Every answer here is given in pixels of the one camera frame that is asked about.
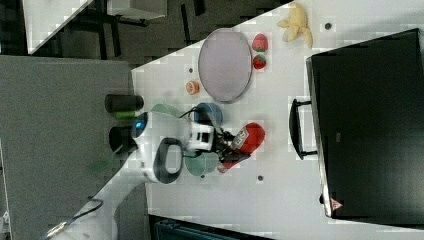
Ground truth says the orange slice toy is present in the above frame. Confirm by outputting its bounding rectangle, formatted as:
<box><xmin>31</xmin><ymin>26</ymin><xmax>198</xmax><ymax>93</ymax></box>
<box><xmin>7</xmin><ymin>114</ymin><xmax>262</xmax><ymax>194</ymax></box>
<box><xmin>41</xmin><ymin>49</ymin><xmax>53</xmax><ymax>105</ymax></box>
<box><xmin>186</xmin><ymin>80</ymin><xmax>200</xmax><ymax>95</ymax></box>

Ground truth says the peeled banana toy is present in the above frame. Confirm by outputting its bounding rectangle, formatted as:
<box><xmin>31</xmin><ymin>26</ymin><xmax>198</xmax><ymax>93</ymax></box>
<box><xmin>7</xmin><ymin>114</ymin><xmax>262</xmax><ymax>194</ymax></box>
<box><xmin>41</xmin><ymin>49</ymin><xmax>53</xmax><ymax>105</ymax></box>
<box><xmin>277</xmin><ymin>2</ymin><xmax>313</xmax><ymax>49</ymax></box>

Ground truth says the silver black toaster oven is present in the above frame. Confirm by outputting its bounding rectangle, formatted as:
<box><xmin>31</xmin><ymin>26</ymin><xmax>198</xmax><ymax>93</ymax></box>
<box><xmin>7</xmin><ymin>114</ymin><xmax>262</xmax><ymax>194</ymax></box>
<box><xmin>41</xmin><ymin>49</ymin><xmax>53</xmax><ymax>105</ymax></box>
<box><xmin>306</xmin><ymin>28</ymin><xmax>424</xmax><ymax>229</ymax></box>

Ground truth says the black cylindrical container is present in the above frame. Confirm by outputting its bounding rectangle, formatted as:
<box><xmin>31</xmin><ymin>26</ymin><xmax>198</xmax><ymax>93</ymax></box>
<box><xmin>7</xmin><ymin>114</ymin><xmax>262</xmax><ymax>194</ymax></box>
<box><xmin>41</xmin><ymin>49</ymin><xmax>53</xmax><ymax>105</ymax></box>
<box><xmin>104</xmin><ymin>94</ymin><xmax>144</xmax><ymax>113</ymax></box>

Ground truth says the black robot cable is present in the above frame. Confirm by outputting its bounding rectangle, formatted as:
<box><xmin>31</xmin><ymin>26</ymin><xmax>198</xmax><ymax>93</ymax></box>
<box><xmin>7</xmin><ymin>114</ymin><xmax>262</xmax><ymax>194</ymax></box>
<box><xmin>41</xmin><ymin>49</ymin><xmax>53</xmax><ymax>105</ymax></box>
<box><xmin>179</xmin><ymin>106</ymin><xmax>221</xmax><ymax>134</ymax></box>

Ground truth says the red ketchup bottle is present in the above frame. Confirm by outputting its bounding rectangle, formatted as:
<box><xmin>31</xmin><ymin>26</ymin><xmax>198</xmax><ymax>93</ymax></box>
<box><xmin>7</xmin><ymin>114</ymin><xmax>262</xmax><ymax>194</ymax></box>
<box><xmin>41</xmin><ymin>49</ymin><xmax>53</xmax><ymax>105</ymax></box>
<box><xmin>217</xmin><ymin>122</ymin><xmax>265</xmax><ymax>173</ymax></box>

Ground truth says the grey round plate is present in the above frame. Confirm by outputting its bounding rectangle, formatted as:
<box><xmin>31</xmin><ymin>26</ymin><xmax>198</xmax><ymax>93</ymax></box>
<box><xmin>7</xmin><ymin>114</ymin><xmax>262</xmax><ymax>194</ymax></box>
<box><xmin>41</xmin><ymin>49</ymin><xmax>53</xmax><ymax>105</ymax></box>
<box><xmin>198</xmin><ymin>28</ymin><xmax>252</xmax><ymax>103</ymax></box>

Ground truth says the green vegetable toy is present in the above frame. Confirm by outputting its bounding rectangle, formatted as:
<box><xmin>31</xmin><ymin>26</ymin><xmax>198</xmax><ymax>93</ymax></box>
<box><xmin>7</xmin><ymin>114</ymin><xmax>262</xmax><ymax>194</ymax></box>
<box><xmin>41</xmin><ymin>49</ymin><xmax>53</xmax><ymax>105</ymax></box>
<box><xmin>114</xmin><ymin>111</ymin><xmax>136</xmax><ymax>119</ymax></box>

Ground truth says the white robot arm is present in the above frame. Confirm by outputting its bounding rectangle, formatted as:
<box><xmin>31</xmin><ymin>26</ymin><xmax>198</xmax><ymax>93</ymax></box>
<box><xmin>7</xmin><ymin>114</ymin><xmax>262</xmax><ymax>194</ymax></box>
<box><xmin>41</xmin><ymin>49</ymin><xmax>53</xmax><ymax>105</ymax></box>
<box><xmin>40</xmin><ymin>111</ymin><xmax>251</xmax><ymax>240</ymax></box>

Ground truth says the pink green strawberry toy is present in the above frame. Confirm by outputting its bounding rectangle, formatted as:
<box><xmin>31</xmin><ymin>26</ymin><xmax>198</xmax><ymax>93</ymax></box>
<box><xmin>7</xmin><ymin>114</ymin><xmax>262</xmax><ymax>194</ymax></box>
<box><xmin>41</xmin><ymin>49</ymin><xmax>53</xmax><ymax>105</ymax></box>
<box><xmin>252</xmin><ymin>33</ymin><xmax>268</xmax><ymax>52</ymax></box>

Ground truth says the blue bowl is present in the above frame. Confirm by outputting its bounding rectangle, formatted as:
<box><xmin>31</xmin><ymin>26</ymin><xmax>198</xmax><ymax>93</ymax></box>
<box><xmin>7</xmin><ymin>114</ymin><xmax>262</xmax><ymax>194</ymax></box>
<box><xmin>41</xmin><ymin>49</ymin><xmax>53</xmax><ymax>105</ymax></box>
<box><xmin>193</xmin><ymin>103</ymin><xmax>223</xmax><ymax>125</ymax></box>

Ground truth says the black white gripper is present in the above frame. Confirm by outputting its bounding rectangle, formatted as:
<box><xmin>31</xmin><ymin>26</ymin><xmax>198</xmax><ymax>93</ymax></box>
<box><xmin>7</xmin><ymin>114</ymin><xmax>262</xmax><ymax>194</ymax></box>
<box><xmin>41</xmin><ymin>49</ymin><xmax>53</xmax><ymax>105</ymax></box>
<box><xmin>189</xmin><ymin>122</ymin><xmax>250</xmax><ymax>163</ymax></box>

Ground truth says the green cup with handle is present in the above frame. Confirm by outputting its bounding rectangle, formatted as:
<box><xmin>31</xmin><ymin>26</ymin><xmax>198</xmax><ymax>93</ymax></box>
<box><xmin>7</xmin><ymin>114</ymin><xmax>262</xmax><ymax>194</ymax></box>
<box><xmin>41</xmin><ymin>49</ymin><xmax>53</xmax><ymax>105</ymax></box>
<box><xmin>184</xmin><ymin>152</ymin><xmax>218</xmax><ymax>177</ymax></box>

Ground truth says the blue metal frame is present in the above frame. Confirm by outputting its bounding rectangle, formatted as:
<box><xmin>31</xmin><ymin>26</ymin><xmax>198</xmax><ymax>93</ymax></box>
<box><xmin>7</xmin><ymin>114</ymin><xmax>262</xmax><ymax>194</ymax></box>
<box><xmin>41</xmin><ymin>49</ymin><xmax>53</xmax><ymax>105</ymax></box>
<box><xmin>149</xmin><ymin>215</ymin><xmax>272</xmax><ymax>240</ymax></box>

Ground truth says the red strawberry toy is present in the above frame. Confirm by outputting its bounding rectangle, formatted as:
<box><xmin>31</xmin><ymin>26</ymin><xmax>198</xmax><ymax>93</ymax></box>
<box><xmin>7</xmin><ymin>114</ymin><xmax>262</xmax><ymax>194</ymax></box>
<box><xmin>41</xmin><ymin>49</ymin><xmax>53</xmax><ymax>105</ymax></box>
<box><xmin>252</xmin><ymin>54</ymin><xmax>266</xmax><ymax>70</ymax></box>

